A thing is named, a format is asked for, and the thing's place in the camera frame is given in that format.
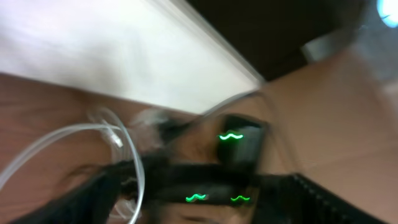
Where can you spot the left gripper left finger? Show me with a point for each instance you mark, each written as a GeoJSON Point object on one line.
{"type": "Point", "coordinates": [90, 202]}

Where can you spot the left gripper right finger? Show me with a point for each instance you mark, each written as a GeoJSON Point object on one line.
{"type": "Point", "coordinates": [295, 199]}

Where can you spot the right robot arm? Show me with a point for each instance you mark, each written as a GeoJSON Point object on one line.
{"type": "Point", "coordinates": [238, 148]}

